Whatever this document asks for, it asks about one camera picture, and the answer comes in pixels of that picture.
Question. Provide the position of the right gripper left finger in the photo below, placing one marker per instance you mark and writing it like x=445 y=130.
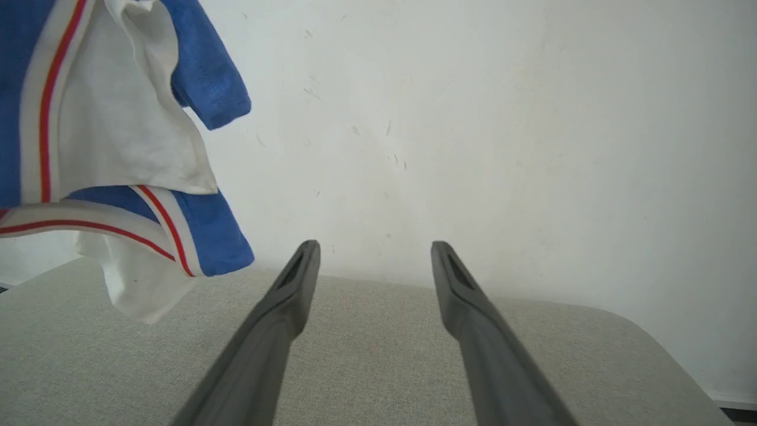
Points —
x=260 y=355

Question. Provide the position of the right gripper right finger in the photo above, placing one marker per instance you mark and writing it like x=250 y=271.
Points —
x=502 y=367

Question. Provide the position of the blue white red-striped garment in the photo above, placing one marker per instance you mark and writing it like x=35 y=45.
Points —
x=118 y=118

